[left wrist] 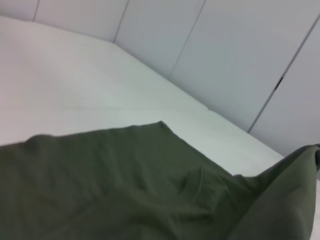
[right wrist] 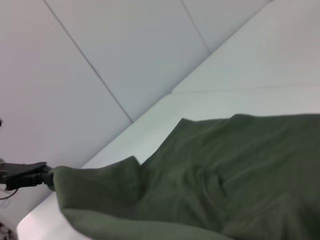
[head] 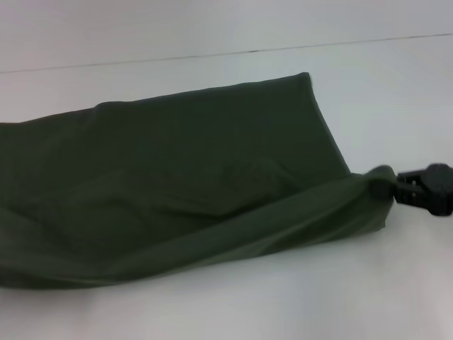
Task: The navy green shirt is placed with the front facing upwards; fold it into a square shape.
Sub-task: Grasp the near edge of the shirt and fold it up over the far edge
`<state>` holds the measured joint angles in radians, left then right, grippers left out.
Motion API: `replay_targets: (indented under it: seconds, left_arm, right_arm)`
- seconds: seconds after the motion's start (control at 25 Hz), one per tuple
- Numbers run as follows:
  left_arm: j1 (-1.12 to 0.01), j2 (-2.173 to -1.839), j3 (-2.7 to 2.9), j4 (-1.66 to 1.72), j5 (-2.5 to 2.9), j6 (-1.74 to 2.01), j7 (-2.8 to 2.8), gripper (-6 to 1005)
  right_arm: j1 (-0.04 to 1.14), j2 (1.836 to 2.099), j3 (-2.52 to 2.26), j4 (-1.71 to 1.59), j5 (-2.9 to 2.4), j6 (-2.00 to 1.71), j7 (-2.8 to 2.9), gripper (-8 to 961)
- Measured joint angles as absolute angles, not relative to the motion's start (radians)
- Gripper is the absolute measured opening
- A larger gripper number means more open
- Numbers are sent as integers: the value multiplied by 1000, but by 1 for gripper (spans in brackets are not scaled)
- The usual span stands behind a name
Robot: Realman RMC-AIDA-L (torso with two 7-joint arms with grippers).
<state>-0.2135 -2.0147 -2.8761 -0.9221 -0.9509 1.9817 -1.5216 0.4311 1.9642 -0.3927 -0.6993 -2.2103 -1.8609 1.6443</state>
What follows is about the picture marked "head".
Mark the dark green FREE t-shirt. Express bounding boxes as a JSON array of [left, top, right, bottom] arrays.
[[0, 72, 398, 290]]

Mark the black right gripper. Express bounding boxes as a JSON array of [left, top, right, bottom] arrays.
[[369, 162, 453, 217]]

